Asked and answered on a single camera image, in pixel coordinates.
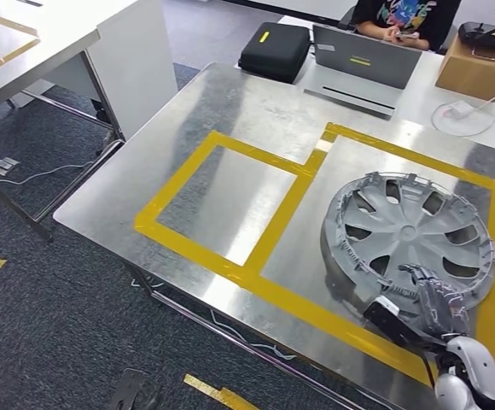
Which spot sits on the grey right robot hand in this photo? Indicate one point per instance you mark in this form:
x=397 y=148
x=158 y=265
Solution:
x=439 y=308

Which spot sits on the grey plastic wheel hubcap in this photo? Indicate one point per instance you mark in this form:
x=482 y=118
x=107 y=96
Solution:
x=407 y=232

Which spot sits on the yellow tape on workbench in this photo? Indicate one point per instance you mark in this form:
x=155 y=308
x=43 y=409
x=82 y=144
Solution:
x=284 y=215

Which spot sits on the steel workbench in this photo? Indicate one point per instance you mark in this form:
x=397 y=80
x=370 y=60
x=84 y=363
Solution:
x=230 y=113

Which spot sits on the white desk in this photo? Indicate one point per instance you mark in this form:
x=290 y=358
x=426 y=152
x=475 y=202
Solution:
x=137 y=68
x=418 y=107

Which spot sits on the cardboard box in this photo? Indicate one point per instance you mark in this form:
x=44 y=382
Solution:
x=474 y=76

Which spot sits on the grey laptop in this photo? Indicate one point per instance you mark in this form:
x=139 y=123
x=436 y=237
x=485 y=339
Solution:
x=363 y=56

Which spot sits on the phone in person's hand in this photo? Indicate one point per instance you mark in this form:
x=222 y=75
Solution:
x=407 y=35

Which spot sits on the black remote controller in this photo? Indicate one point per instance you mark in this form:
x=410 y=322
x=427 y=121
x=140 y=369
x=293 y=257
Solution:
x=482 y=34

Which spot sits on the seated person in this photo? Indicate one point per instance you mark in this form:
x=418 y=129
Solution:
x=435 y=22

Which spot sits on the black zip case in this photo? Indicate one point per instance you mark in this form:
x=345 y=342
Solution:
x=273 y=54

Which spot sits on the black robot foot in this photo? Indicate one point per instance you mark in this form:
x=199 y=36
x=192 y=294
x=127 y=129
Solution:
x=132 y=393

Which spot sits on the yellow tape on desk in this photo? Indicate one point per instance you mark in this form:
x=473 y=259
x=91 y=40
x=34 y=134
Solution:
x=8 y=58

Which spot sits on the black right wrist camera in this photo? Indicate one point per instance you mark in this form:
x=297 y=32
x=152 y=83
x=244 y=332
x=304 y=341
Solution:
x=386 y=322

